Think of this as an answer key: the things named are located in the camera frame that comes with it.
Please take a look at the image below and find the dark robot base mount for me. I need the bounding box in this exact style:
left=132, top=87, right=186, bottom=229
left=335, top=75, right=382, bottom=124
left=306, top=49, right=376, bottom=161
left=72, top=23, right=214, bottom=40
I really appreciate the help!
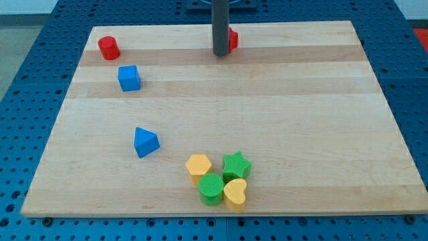
left=184, top=0, right=257, bottom=12

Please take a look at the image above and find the yellow heart block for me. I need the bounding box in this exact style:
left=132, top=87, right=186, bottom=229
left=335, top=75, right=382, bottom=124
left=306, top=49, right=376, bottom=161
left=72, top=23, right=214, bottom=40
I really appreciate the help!
left=223, top=178, right=247, bottom=214

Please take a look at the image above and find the red cylinder block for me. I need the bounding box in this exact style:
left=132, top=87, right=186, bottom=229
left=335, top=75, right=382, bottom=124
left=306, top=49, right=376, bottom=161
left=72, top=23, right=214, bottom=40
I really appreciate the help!
left=98, top=36, right=120, bottom=60

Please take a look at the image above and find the wooden board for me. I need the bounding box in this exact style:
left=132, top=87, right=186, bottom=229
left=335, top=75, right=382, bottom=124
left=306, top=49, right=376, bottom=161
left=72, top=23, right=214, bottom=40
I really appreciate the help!
left=21, top=21, right=427, bottom=218

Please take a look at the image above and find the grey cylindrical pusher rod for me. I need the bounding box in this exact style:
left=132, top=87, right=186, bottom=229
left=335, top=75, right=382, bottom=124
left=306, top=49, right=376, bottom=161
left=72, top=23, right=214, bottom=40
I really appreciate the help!
left=211, top=0, right=229, bottom=56

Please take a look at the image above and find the blue cube block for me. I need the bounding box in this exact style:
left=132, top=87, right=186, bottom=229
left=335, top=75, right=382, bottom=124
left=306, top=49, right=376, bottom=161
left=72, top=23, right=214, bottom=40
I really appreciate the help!
left=118, top=66, right=140, bottom=92

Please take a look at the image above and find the red block behind rod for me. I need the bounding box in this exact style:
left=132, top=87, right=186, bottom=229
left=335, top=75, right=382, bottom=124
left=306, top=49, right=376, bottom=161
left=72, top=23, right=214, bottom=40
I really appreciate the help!
left=229, top=27, right=239, bottom=54

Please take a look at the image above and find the green cylinder block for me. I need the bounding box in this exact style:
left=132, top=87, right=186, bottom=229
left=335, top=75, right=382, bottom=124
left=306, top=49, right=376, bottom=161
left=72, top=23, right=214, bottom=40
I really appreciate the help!
left=198, top=173, right=224, bottom=206

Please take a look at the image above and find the blue triangle block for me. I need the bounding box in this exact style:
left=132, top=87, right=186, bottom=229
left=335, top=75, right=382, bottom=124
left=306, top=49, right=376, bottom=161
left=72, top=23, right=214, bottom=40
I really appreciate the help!
left=134, top=127, right=161, bottom=158

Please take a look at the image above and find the green star block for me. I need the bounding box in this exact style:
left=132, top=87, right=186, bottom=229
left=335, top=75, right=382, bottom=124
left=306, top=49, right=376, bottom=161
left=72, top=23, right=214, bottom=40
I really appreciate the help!
left=223, top=151, right=252, bottom=183

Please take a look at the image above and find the yellow hexagon block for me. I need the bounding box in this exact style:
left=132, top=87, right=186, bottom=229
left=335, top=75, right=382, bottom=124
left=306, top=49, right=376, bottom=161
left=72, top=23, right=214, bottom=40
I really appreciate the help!
left=185, top=154, right=213, bottom=185

